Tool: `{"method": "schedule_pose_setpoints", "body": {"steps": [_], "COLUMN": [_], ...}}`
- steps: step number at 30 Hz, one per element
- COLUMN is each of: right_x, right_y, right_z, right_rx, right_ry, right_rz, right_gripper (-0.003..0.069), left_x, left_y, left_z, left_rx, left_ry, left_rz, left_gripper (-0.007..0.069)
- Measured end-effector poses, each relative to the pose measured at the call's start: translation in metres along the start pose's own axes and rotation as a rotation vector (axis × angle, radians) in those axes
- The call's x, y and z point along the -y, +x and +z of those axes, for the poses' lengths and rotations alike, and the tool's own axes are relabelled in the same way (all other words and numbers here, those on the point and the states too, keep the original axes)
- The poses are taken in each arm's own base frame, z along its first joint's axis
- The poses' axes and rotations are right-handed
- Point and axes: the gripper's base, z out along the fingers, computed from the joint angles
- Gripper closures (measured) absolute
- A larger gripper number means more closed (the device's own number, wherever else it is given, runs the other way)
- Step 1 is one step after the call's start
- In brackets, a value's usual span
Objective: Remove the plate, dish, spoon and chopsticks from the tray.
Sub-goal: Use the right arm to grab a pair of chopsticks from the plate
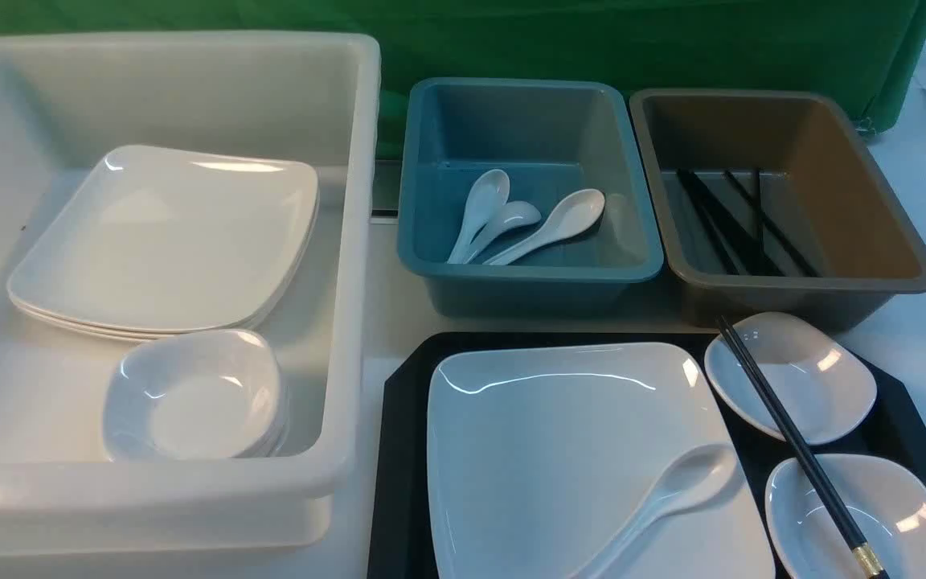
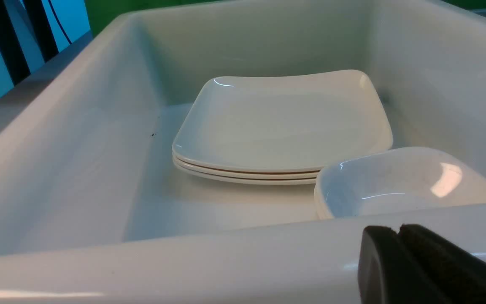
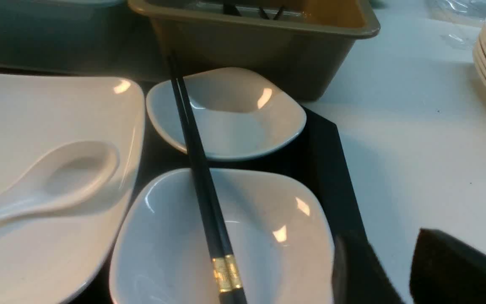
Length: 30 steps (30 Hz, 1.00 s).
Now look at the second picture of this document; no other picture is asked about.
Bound bottom stacked white plate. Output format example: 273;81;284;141
174;163;317;185

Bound top stacked white square plate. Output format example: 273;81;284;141
172;69;393;173

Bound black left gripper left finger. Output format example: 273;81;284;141
357;226;442;304

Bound large white plastic tub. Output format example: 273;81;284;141
0;0;486;304

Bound stacked white small bowl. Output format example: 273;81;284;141
314;147;486;220

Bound green backdrop cloth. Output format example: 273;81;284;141
85;0;486;36

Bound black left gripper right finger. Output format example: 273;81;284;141
398;224;486;304

